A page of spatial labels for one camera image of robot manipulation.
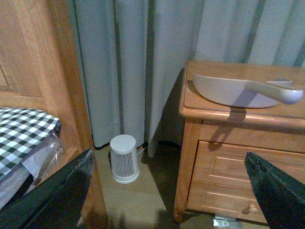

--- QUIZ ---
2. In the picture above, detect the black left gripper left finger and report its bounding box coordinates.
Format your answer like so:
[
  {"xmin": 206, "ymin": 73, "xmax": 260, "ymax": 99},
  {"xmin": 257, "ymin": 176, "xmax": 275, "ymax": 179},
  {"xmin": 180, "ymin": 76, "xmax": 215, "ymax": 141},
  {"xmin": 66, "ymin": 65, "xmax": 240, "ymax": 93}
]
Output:
[{"xmin": 0, "ymin": 149, "xmax": 94, "ymax": 229}]

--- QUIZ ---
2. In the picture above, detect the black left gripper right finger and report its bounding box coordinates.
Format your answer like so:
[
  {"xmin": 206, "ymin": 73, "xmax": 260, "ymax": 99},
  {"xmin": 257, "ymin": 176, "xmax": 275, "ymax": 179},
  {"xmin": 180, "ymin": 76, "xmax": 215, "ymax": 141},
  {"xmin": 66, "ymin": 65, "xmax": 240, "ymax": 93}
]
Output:
[{"xmin": 244, "ymin": 152, "xmax": 305, "ymax": 229}]

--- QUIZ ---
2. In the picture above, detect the white plastic dustpan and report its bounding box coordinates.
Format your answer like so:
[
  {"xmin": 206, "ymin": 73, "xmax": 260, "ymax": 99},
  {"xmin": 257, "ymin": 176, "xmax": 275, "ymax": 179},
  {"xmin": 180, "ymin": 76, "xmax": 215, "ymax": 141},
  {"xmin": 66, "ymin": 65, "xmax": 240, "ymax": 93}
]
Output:
[{"xmin": 192, "ymin": 73, "xmax": 304, "ymax": 108}]

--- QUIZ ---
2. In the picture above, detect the white ribbed trash bin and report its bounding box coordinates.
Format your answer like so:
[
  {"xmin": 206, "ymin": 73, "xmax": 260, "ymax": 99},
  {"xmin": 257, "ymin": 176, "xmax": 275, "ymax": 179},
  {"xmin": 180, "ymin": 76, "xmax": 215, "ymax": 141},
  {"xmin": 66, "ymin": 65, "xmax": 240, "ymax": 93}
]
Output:
[{"xmin": 110, "ymin": 135, "xmax": 140, "ymax": 184}]

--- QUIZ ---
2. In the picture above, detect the round wooden drawer knob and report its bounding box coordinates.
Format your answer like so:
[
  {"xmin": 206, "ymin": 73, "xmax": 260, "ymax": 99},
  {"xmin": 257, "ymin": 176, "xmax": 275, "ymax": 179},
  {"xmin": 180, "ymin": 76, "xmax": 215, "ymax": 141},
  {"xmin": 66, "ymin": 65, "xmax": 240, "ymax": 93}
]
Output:
[{"xmin": 242, "ymin": 204, "xmax": 258, "ymax": 215}]

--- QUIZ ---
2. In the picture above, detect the clear plastic mattress wrap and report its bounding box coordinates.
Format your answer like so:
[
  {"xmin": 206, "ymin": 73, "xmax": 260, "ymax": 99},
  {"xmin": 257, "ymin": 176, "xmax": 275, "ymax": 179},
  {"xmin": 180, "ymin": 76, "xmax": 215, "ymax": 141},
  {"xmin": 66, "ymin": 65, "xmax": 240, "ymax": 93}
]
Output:
[{"xmin": 0, "ymin": 133, "xmax": 63, "ymax": 208}]

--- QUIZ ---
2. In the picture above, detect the wooden nightstand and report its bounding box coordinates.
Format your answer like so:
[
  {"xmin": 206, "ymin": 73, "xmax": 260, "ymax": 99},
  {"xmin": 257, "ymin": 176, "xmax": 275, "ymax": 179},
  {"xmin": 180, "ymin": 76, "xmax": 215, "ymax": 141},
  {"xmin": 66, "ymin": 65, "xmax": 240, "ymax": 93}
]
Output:
[{"xmin": 173, "ymin": 60, "xmax": 305, "ymax": 223}]

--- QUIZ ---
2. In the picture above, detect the black white checkered bedsheet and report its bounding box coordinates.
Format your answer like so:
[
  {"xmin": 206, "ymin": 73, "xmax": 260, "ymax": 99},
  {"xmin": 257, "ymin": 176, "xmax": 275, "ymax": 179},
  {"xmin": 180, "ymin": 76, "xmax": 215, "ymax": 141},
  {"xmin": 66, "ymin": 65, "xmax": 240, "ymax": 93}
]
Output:
[{"xmin": 0, "ymin": 107, "xmax": 61, "ymax": 178}]

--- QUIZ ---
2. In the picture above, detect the pale green curtain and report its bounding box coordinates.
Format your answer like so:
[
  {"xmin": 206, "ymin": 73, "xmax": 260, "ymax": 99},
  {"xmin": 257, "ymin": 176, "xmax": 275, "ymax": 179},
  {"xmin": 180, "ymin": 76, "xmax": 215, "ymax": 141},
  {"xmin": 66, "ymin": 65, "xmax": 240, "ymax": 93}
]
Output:
[{"xmin": 67, "ymin": 0, "xmax": 305, "ymax": 156}]

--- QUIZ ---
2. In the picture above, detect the wooden bed frame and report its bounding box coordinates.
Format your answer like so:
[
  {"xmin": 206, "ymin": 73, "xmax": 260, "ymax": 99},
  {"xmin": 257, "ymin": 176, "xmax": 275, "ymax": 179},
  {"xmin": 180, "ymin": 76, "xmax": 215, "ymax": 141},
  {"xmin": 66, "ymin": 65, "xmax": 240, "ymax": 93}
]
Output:
[{"xmin": 0, "ymin": 0, "xmax": 108, "ymax": 229}]

